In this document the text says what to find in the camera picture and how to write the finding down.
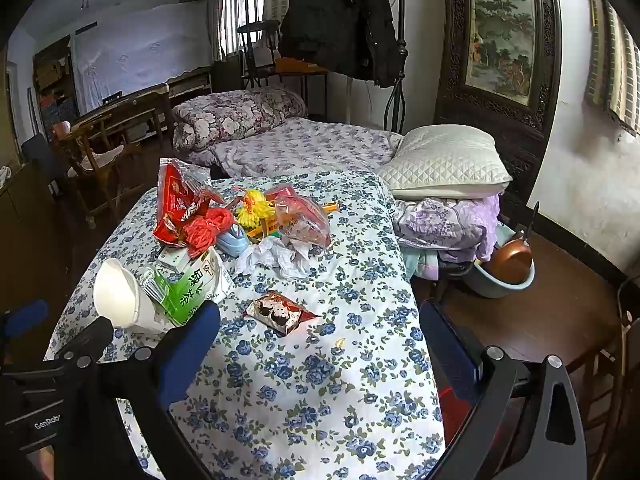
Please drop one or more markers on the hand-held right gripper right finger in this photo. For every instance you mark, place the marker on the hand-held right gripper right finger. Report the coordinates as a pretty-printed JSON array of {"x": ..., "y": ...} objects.
[{"x": 445, "y": 350}]

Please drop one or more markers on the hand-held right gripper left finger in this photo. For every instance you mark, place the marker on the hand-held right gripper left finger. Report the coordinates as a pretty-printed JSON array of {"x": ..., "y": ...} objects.
[{"x": 187, "y": 355}]

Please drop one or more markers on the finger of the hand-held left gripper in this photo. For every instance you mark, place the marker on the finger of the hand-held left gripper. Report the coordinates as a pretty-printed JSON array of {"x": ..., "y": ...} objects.
[
  {"x": 82, "y": 340},
  {"x": 27, "y": 316}
]

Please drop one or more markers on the white paper cup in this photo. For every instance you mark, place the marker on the white paper cup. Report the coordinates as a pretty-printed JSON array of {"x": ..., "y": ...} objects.
[{"x": 117, "y": 292}]

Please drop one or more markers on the green tea carton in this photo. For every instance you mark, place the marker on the green tea carton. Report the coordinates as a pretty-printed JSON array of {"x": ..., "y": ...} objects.
[{"x": 185, "y": 290}]

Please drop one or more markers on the small white packet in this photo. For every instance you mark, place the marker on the small white packet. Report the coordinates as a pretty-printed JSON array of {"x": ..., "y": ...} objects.
[{"x": 172, "y": 260}]

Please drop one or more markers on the white tissue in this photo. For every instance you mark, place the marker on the white tissue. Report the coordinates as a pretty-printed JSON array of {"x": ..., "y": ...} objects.
[{"x": 280, "y": 260}]

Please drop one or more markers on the red snack bag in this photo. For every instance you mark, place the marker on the red snack bag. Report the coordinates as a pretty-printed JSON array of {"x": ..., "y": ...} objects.
[{"x": 172, "y": 200}]

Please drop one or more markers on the clear plastic bag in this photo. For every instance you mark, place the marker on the clear plastic bag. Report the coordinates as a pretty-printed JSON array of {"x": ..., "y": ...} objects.
[{"x": 305, "y": 225}]

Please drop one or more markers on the light blue basin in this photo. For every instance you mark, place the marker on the light blue basin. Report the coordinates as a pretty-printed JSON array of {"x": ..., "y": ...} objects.
[{"x": 500, "y": 288}]

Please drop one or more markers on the light green cloth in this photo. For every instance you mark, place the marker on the light green cloth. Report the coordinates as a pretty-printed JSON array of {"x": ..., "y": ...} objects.
[{"x": 417, "y": 265}]

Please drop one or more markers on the dark snack wrapper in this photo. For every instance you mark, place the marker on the dark snack wrapper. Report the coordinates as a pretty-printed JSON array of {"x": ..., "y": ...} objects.
[{"x": 275, "y": 310}]

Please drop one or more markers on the copper frying pan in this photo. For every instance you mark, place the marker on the copper frying pan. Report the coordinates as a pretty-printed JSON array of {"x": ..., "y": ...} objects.
[{"x": 510, "y": 260}]

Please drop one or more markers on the blue floral blanket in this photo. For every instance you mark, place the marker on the blue floral blanket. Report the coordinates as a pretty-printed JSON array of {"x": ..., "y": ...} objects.
[{"x": 310, "y": 385}]

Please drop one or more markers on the red mesh bag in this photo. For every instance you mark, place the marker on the red mesh bag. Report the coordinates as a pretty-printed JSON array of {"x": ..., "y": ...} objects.
[{"x": 207, "y": 227}]

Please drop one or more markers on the black chair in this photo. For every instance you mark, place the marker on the black chair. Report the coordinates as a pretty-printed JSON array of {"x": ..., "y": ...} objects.
[{"x": 37, "y": 160}]

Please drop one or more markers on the wooden armchair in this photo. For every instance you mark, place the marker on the wooden armchair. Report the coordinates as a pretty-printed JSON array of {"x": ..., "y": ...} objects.
[{"x": 100, "y": 170}]

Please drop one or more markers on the white quilted pillow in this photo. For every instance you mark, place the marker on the white quilted pillow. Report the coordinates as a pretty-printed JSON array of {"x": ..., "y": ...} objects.
[{"x": 445, "y": 160}]

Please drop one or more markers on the wooden desk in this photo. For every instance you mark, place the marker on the wooden desk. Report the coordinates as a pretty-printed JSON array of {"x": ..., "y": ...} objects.
[{"x": 130, "y": 105}]

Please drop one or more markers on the cluttered wooden shelf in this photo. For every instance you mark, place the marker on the cluttered wooden shelf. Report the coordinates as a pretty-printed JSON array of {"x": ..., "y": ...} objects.
[{"x": 50, "y": 80}]

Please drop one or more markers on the purple floral bedsheet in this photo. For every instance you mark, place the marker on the purple floral bedsheet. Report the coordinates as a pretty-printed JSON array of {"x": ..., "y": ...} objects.
[{"x": 310, "y": 145}]

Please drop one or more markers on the folded floral quilt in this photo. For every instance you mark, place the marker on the folded floral quilt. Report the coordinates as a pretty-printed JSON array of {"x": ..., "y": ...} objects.
[{"x": 235, "y": 115}]

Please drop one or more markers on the white dust sheet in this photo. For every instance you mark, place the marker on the white dust sheet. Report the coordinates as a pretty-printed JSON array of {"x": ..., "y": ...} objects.
[{"x": 140, "y": 50}]

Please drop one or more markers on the orange table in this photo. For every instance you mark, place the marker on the orange table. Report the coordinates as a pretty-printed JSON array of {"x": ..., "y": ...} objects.
[{"x": 300, "y": 66}]

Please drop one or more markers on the black metal coat stand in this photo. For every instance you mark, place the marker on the black metal coat stand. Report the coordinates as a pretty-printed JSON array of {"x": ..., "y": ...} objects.
[{"x": 400, "y": 35}]

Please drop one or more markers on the painted wooden folding screen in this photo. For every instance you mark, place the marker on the painted wooden folding screen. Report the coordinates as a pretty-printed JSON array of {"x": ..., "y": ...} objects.
[{"x": 500, "y": 35}]

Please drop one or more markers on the dark wooden chair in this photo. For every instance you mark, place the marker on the dark wooden chair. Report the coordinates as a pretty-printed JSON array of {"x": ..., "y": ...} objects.
[{"x": 257, "y": 30}]

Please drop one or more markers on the striped curtain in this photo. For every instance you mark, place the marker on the striped curtain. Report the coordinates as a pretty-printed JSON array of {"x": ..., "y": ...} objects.
[{"x": 612, "y": 60}]

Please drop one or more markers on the black jacket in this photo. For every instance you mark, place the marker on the black jacket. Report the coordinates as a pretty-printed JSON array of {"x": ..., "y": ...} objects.
[{"x": 335, "y": 20}]

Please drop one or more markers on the window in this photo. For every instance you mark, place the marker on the window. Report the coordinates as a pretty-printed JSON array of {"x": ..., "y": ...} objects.
[{"x": 245, "y": 5}]

